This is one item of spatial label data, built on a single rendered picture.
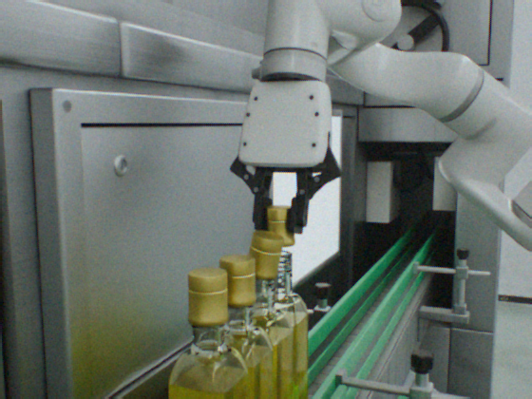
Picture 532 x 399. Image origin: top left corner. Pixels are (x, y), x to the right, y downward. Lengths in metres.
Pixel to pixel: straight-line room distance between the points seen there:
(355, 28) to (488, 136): 0.23
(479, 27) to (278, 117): 0.99
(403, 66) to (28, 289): 0.54
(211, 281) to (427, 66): 0.44
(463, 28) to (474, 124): 0.80
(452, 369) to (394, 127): 0.67
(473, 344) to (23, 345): 1.27
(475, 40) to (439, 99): 0.81
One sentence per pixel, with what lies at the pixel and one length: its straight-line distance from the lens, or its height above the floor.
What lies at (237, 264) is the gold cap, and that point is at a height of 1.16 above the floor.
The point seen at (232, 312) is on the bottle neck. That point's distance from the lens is 0.55.
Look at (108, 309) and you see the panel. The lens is 0.60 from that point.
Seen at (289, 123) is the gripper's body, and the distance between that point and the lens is 0.64.
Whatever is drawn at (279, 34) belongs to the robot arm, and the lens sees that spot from 0.67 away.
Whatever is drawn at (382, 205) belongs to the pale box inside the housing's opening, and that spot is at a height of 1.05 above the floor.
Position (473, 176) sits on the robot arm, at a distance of 0.81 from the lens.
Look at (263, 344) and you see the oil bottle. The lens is 0.57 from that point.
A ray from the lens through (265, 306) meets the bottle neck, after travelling 0.61.
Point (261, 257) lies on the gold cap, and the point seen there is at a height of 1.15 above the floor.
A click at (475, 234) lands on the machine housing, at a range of 1.56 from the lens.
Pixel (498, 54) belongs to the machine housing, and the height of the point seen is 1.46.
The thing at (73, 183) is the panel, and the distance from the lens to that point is 0.54.
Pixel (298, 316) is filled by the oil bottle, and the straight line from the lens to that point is 0.66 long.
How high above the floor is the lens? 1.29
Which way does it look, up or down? 8 degrees down
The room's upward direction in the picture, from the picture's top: straight up
